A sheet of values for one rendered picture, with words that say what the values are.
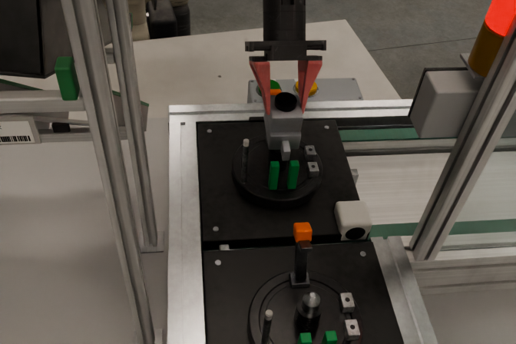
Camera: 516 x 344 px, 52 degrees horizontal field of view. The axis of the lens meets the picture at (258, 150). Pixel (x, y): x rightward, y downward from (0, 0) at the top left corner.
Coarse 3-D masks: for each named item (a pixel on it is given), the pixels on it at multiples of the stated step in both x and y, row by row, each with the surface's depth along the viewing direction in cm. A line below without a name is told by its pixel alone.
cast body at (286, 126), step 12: (276, 96) 73; (288, 96) 73; (276, 108) 73; (288, 108) 72; (300, 108) 73; (264, 120) 79; (276, 120) 72; (288, 120) 72; (300, 120) 72; (276, 132) 74; (288, 132) 74; (300, 132) 74; (276, 144) 75; (288, 144) 74; (288, 156) 74
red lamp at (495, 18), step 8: (496, 0) 51; (504, 0) 50; (512, 0) 49; (496, 8) 51; (504, 8) 50; (512, 8) 49; (488, 16) 52; (496, 16) 51; (504, 16) 50; (512, 16) 50; (488, 24) 52; (496, 24) 51; (504, 24) 51; (496, 32) 52; (504, 32) 51
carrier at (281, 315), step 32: (224, 256) 72; (256, 256) 72; (288, 256) 73; (320, 256) 73; (352, 256) 73; (224, 288) 69; (256, 288) 69; (288, 288) 67; (320, 288) 67; (352, 288) 70; (384, 288) 70; (224, 320) 66; (256, 320) 64; (288, 320) 64; (320, 320) 64; (352, 320) 63; (384, 320) 67
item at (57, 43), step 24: (0, 0) 42; (24, 0) 42; (48, 0) 43; (0, 24) 42; (24, 24) 42; (48, 24) 43; (0, 48) 43; (24, 48) 43; (48, 48) 44; (0, 72) 44; (24, 72) 44; (48, 72) 44
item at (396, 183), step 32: (352, 160) 94; (384, 160) 94; (416, 160) 95; (384, 192) 89; (416, 192) 89; (384, 224) 80; (416, 224) 81; (448, 256) 75; (480, 256) 76; (512, 256) 76; (448, 288) 81; (480, 288) 82; (512, 288) 84
